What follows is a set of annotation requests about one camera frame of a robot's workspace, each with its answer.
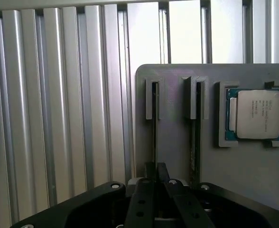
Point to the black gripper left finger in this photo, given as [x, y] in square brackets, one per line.
[142, 204]

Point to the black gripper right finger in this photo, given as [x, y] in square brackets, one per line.
[189, 204]

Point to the black RAM stick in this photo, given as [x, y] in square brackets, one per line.
[195, 147]
[156, 133]

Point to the grey 3D-printed parts rack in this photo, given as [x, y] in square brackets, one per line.
[172, 142]

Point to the CPU with silver heat spreader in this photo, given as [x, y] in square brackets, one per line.
[258, 114]

